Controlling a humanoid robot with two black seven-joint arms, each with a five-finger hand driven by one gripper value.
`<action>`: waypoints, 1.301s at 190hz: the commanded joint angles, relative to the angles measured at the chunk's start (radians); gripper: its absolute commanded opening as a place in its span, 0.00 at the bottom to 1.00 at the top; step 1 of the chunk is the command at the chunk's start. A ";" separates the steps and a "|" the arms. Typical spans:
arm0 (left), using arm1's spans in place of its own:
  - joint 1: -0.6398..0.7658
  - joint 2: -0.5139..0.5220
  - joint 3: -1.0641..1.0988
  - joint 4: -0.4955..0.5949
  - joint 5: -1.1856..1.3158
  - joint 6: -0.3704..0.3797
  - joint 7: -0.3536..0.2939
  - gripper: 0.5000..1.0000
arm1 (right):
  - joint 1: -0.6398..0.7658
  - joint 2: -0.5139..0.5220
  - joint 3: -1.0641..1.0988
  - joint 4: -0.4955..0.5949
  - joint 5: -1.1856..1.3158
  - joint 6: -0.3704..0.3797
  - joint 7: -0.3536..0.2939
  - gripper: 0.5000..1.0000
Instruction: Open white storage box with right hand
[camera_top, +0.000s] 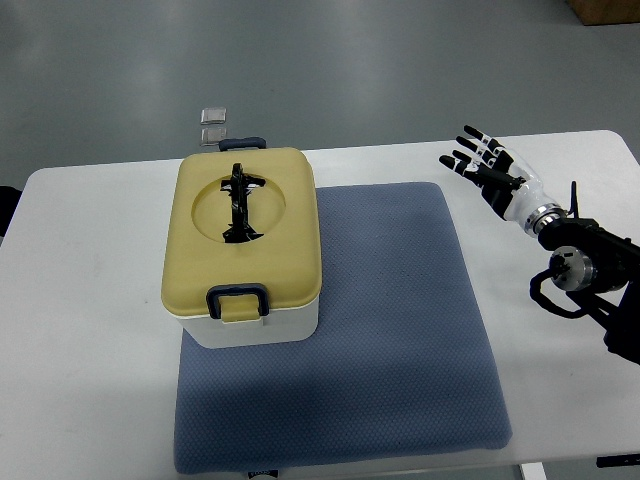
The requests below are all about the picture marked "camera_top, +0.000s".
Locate white table leg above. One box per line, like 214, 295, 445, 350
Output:
519, 462, 547, 480

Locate yellow box lid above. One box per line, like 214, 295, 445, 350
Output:
161, 148, 322, 322

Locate metal floor plate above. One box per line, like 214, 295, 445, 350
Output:
200, 127, 227, 146
200, 107, 227, 125

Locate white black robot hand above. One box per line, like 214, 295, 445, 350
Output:
439, 125, 566, 237

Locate blue padded mat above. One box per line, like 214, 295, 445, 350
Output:
174, 182, 512, 474

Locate black table control panel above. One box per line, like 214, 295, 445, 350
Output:
596, 453, 640, 469

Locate white storage box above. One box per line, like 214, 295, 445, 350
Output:
175, 296, 319, 349

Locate brown cardboard box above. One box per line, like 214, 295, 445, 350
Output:
567, 0, 639, 26

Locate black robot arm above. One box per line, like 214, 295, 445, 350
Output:
529, 182, 639, 364

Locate black object at left edge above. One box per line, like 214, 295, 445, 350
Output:
0, 186, 22, 238

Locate upper metal floor plate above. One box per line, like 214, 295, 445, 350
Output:
200, 107, 227, 125

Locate lower metal floor plate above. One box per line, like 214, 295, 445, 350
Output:
200, 127, 227, 146

